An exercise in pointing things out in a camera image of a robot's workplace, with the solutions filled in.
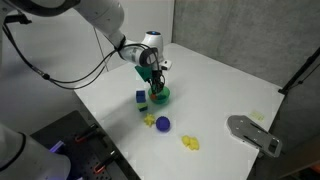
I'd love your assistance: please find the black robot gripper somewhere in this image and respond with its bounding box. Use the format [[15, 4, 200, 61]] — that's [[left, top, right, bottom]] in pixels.
[[147, 62, 166, 94]]

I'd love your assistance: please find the green cube block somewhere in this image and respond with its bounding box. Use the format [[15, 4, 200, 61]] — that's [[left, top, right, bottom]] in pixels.
[[135, 66, 152, 81]]

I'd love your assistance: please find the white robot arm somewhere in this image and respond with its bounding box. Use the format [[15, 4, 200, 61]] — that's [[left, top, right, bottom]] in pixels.
[[1, 0, 172, 94]]

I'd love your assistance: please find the green plastic bowl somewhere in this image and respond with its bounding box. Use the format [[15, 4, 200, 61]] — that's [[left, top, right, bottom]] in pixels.
[[148, 86, 170, 104]]

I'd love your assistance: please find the orange toy in bowl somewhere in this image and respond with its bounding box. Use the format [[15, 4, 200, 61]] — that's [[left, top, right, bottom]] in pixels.
[[150, 94, 157, 100]]

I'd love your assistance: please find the blue cube block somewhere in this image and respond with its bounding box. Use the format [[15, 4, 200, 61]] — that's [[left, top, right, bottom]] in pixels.
[[136, 90, 146, 103]]

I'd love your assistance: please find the dark green lime block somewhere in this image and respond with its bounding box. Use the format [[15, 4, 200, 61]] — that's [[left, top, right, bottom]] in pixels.
[[137, 103, 148, 112]]

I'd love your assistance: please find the yellow spiky toy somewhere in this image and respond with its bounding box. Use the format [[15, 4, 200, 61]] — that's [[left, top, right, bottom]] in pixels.
[[143, 113, 155, 127]]

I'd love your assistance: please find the blue ball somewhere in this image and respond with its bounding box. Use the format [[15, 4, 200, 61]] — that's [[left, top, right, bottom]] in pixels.
[[156, 116, 171, 132]]

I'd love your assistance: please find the yellow lumpy toy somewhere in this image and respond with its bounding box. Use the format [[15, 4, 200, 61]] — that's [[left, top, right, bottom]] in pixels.
[[181, 135, 200, 150]]

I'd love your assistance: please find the grey metal mounting plate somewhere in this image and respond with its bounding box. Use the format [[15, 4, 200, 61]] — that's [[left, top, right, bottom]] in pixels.
[[227, 115, 283, 158]]

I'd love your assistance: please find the upper black orange clamp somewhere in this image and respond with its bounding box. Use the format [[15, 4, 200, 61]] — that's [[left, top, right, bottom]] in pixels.
[[74, 124, 98, 143]]

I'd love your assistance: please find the black orange clamp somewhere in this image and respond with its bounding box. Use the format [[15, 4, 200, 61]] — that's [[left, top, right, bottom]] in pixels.
[[74, 124, 98, 143], [93, 151, 118, 174]]

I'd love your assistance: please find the black perforated breadboard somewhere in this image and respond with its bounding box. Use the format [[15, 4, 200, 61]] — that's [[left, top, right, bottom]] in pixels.
[[31, 111, 141, 180]]

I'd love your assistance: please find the lower black orange clamp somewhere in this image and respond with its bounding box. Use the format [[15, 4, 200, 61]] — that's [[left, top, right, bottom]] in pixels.
[[93, 151, 118, 174]]

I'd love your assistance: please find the pale yellow small tag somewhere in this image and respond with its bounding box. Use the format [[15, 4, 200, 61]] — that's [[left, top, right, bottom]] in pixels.
[[250, 111, 264, 121]]

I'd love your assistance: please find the black tripod stand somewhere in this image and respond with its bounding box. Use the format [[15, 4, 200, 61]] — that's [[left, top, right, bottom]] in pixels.
[[278, 47, 320, 95]]

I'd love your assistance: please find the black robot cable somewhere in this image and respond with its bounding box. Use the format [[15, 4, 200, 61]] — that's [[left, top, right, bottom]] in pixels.
[[1, 23, 161, 91]]

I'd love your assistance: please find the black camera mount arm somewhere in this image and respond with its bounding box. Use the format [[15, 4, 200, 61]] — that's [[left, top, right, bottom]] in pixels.
[[3, 14, 31, 24]]

